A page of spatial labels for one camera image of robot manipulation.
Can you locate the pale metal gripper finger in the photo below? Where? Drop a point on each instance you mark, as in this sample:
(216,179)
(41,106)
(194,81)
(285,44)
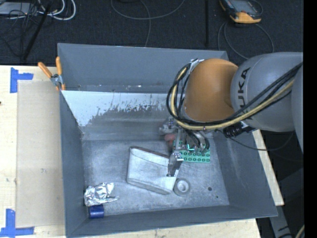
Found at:
(177,167)
(171,166)

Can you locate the grey round disc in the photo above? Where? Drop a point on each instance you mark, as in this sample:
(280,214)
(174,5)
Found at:
(182,187)

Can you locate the pale grey wedge block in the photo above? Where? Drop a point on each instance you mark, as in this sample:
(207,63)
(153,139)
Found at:
(146,170)

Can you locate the crumpled silver foil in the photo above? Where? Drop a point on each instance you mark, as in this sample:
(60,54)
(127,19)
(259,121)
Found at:
(99,193)

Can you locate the small blue cylinder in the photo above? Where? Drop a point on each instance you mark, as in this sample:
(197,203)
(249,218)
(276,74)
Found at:
(96,211)

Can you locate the grey metal bin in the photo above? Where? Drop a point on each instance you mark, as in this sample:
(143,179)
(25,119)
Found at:
(123,68)

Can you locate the pale wood flat board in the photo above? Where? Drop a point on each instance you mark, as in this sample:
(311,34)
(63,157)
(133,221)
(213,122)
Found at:
(37,145)

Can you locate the black cylinder on white bracket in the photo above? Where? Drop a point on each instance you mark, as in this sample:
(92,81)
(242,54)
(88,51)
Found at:
(234,131)

